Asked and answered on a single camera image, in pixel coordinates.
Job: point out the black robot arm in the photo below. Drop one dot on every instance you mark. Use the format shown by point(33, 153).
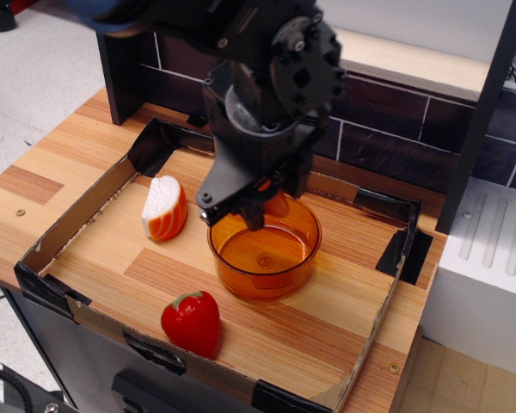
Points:
point(254, 33)

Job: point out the black left upright post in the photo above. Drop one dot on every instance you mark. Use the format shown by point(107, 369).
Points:
point(121, 71)

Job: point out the cardboard fence with black tape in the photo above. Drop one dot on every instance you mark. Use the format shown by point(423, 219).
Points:
point(300, 352)

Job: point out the white ribbed appliance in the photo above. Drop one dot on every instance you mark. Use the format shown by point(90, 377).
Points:
point(471, 307)

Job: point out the grey cabinet under table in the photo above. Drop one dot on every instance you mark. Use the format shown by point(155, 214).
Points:
point(124, 374)

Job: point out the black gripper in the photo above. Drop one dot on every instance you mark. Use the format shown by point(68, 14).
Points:
point(264, 126)

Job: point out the orange toy carrot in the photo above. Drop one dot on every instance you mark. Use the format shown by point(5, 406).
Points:
point(274, 205)

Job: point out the orange transparent plastic pot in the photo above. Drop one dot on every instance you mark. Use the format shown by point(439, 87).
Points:
point(272, 261)

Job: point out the toy salmon sushi piece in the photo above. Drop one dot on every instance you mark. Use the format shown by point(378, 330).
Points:
point(165, 209)

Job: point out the black upright post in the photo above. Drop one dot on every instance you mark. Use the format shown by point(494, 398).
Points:
point(121, 71)
point(472, 145)

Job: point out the black right upright post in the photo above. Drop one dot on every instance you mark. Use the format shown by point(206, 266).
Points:
point(472, 145)

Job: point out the dark tile backsplash panel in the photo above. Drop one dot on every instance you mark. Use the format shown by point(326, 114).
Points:
point(390, 129)

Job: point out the red toy strawberry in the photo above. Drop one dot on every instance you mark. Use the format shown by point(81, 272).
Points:
point(192, 322)

